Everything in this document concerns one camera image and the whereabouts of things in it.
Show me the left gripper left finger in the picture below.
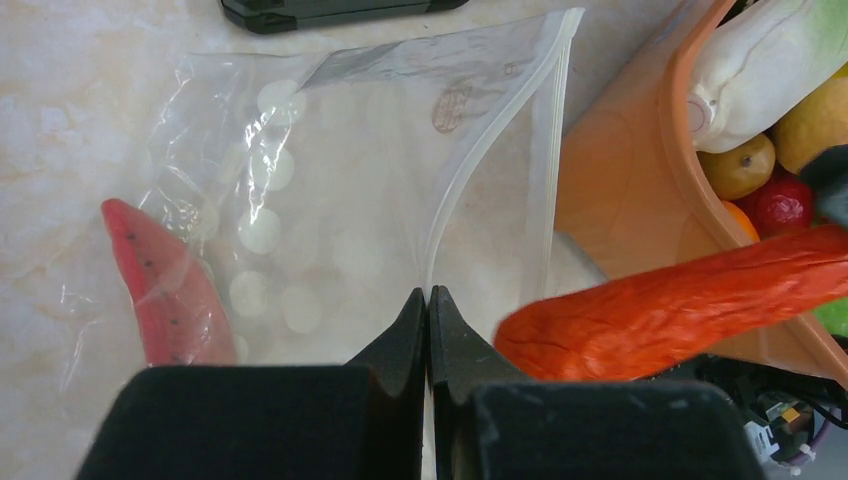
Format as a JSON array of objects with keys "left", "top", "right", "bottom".
[{"left": 77, "top": 289, "right": 426, "bottom": 479}]

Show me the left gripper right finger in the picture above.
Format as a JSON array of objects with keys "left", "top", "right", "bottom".
[{"left": 428, "top": 286, "right": 765, "bottom": 479}]

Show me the toy red chili pepper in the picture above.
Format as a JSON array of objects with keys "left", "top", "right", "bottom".
[{"left": 493, "top": 225, "right": 847, "bottom": 382}]

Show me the toy watermelon slice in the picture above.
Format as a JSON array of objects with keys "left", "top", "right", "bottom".
[{"left": 101, "top": 198, "right": 238, "bottom": 366}]

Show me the clear zip top bag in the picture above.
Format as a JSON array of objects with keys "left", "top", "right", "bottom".
[{"left": 60, "top": 7, "right": 584, "bottom": 399}]

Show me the orange plastic basket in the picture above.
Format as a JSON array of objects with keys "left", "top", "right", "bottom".
[{"left": 553, "top": 0, "right": 848, "bottom": 389}]

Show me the toy orange fruit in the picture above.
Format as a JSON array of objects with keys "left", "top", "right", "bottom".
[{"left": 721, "top": 200, "right": 760, "bottom": 243}]

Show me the toy brown pear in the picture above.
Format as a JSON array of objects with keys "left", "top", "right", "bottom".
[{"left": 697, "top": 134, "right": 776, "bottom": 201}]

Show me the toy red apple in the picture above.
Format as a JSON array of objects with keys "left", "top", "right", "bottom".
[{"left": 736, "top": 174, "right": 815, "bottom": 239}]

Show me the black poker chip case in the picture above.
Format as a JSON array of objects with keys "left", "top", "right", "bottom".
[{"left": 219, "top": 0, "right": 467, "bottom": 35}]

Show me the toy green white cabbage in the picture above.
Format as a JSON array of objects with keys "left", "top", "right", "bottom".
[{"left": 687, "top": 0, "right": 847, "bottom": 153}]

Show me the toy yellow bell pepper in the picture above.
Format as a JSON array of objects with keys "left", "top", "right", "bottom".
[{"left": 771, "top": 65, "right": 847, "bottom": 174}]

